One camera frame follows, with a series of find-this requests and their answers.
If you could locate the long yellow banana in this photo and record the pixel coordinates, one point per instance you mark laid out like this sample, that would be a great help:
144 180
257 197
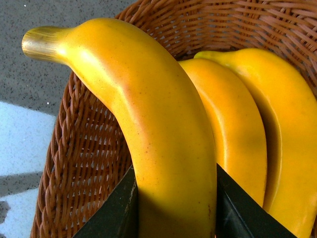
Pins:
159 111

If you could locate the right brown wicker basket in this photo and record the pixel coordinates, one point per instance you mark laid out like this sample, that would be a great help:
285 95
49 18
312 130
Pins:
88 156

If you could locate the yellow banana in basket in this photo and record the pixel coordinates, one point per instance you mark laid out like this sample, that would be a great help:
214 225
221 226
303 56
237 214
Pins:
238 128
289 112

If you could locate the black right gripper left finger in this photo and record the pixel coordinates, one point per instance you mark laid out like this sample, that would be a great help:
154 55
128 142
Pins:
118 216

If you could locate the yellow banana in basket rear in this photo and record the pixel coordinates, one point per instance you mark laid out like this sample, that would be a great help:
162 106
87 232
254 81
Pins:
289 112

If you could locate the yellow banana in basket front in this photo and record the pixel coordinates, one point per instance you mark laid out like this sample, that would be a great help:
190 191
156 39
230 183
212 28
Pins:
238 128

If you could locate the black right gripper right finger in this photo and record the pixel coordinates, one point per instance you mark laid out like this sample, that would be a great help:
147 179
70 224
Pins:
239 216

